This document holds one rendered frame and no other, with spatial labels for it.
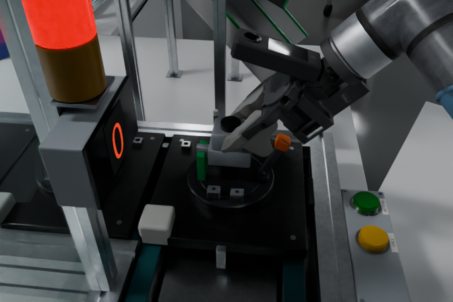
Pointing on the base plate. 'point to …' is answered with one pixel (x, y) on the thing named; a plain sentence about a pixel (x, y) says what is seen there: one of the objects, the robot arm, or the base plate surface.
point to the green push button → (366, 202)
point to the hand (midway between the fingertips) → (226, 132)
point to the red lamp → (58, 12)
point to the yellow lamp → (73, 71)
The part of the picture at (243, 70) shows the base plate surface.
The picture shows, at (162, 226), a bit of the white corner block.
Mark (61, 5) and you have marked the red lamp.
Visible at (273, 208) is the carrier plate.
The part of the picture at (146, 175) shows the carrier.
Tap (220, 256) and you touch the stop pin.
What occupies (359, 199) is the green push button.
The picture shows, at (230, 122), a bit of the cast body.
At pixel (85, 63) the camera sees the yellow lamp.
